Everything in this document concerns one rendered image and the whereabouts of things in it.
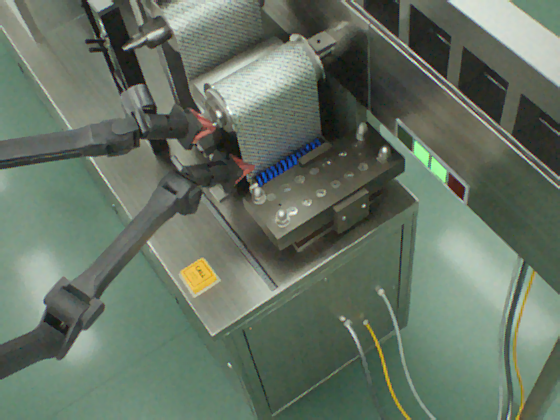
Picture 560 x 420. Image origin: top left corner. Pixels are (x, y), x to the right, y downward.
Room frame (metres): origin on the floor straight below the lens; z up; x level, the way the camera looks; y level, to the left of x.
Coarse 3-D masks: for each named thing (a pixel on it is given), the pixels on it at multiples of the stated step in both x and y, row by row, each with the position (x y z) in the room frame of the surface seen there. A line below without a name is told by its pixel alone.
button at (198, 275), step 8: (192, 264) 1.01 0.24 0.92; (200, 264) 1.01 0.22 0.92; (184, 272) 0.99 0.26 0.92; (192, 272) 0.99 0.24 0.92; (200, 272) 0.98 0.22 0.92; (208, 272) 0.98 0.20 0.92; (192, 280) 0.96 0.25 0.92; (200, 280) 0.96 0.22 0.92; (208, 280) 0.96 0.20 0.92; (216, 280) 0.96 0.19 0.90; (192, 288) 0.94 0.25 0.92; (200, 288) 0.94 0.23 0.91
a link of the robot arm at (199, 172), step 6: (186, 168) 1.12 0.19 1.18; (192, 168) 1.11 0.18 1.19; (198, 168) 1.12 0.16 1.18; (204, 168) 1.12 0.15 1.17; (186, 174) 1.10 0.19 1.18; (192, 174) 1.10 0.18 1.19; (198, 174) 1.10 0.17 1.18; (204, 174) 1.10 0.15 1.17; (198, 180) 1.09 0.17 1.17; (204, 180) 1.09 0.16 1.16
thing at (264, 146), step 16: (288, 112) 1.23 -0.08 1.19; (304, 112) 1.25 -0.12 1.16; (256, 128) 1.19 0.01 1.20; (272, 128) 1.21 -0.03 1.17; (288, 128) 1.23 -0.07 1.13; (304, 128) 1.24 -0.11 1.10; (320, 128) 1.26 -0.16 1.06; (240, 144) 1.17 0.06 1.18; (256, 144) 1.19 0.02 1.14; (272, 144) 1.20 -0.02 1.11; (288, 144) 1.22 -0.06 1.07; (304, 144) 1.24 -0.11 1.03; (256, 160) 1.18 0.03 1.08; (272, 160) 1.20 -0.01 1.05
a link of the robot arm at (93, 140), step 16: (80, 128) 1.12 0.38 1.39; (96, 128) 1.11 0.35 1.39; (0, 144) 1.09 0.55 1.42; (16, 144) 1.09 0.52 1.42; (32, 144) 1.09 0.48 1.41; (48, 144) 1.09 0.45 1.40; (64, 144) 1.08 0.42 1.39; (80, 144) 1.08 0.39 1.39; (96, 144) 1.08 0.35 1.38; (112, 144) 1.08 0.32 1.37; (128, 144) 1.09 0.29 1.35; (0, 160) 1.06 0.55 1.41; (16, 160) 1.06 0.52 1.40; (32, 160) 1.06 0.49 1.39; (48, 160) 1.07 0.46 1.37
